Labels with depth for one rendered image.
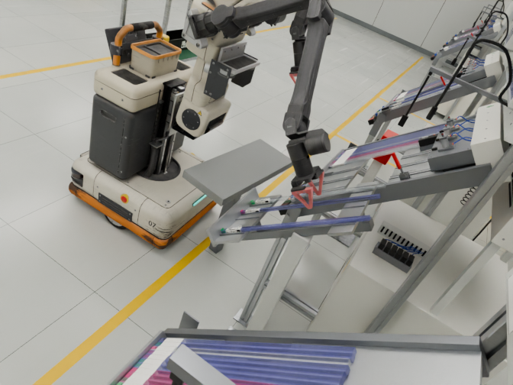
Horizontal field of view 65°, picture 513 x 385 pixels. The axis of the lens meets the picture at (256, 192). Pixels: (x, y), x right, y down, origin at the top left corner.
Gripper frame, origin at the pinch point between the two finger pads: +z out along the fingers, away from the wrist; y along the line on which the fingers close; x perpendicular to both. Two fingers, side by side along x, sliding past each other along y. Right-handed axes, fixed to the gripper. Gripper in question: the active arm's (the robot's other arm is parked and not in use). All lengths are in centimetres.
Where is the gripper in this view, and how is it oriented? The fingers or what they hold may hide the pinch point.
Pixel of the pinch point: (314, 198)
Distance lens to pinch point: 129.1
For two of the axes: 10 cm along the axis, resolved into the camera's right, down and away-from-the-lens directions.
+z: 3.5, 8.9, 3.0
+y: 4.2, -4.3, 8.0
